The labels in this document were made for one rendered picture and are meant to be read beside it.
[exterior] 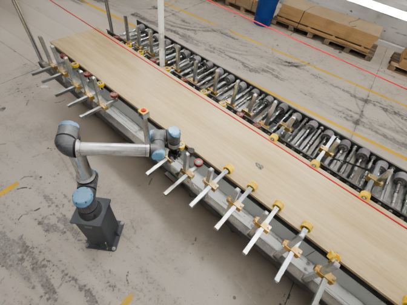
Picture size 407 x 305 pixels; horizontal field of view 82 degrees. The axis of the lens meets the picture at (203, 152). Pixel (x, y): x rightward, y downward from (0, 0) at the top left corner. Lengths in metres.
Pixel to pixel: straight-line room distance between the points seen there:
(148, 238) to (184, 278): 0.55
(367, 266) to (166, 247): 1.76
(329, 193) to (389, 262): 0.62
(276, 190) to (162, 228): 1.34
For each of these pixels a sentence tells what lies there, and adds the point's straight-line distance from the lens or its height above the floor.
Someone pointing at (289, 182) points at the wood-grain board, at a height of 0.90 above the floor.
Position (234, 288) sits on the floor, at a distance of 2.68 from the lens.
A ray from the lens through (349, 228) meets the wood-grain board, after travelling 2.26.
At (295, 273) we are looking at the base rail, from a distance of 2.13.
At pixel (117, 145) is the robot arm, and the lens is 1.58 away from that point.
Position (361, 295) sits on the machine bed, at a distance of 2.37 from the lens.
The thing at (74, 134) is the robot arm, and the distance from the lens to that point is 1.69.
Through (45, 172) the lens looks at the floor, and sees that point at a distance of 3.45.
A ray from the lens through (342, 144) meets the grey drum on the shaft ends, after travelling 2.95.
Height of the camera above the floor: 2.58
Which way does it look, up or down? 51 degrees down
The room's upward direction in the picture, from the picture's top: 10 degrees clockwise
